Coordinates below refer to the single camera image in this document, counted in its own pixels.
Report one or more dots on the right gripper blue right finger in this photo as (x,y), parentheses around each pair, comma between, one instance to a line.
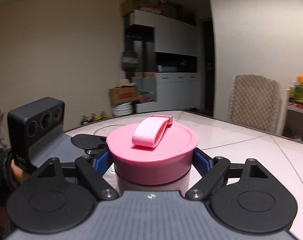
(214,172)

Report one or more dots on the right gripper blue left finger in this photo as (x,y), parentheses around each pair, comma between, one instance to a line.
(90,171)

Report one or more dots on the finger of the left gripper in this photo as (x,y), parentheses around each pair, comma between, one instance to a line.
(91,144)

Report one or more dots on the pink bottle cap with strap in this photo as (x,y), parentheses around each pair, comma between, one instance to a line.
(155,151)

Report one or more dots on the pink Hello Kitty bottle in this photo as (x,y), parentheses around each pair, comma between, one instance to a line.
(180,184)

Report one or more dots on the person's left hand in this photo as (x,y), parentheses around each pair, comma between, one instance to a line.
(20,175)

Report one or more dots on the stack of white plates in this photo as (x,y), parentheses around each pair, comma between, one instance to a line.
(122,109)

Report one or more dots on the cardboard box on floor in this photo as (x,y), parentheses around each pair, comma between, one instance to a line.
(125,94)

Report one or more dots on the straw hat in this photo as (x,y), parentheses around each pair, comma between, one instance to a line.
(125,83)

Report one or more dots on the quilted beige chair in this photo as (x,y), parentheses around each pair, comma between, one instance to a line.
(255,102)

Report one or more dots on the hanging grey bag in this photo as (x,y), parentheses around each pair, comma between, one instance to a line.
(129,60)

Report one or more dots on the wooden side shelf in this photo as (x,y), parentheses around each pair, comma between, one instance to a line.
(292,126)

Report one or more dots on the white black tall cabinet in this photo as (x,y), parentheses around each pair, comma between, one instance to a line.
(167,50)

